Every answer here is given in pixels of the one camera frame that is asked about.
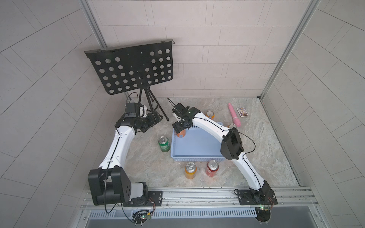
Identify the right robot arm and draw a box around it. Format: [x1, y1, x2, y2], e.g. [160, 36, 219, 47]
[172, 103, 271, 198]

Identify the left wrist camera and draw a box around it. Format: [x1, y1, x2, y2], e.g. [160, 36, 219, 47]
[125, 103, 147, 118]

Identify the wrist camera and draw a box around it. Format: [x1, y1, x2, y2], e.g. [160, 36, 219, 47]
[125, 103, 147, 118]
[172, 103, 189, 122]

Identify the right circuit board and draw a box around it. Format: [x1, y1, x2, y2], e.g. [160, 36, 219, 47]
[255, 207, 271, 223]

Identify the black perforated music stand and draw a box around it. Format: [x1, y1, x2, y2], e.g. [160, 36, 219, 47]
[85, 39, 174, 112]

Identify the small playing card box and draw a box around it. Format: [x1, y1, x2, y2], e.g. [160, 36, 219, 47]
[237, 107, 248, 118]

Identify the orange Fanta can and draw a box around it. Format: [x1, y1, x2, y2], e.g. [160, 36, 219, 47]
[205, 110, 215, 120]
[229, 123, 237, 129]

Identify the green Sprite can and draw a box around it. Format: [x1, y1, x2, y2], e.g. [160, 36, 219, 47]
[158, 136, 171, 153]

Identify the red cola can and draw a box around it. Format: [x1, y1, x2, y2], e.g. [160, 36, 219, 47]
[206, 160, 219, 177]

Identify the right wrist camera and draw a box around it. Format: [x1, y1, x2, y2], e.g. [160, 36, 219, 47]
[172, 103, 189, 122]

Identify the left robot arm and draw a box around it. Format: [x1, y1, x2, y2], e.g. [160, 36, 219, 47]
[87, 111, 163, 206]

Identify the orange soda can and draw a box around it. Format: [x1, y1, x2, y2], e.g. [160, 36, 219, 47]
[175, 129, 186, 138]

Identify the aluminium mounting rail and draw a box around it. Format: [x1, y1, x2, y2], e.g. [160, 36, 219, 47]
[79, 186, 318, 211]

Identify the yellow-orange Schweppes can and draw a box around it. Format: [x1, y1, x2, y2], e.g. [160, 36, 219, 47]
[185, 162, 197, 180]

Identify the pink foam cylinder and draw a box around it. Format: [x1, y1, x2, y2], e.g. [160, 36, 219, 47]
[228, 103, 241, 127]

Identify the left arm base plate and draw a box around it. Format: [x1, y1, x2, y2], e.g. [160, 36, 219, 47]
[123, 191, 163, 207]

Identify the left circuit board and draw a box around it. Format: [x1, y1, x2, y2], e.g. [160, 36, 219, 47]
[132, 210, 152, 226]

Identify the circuit board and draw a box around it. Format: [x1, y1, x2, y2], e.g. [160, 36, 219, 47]
[132, 210, 152, 226]
[255, 207, 271, 223]

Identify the light blue plastic basket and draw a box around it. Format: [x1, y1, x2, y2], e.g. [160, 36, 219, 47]
[170, 126, 225, 162]

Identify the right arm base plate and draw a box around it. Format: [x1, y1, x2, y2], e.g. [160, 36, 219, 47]
[234, 189, 278, 207]

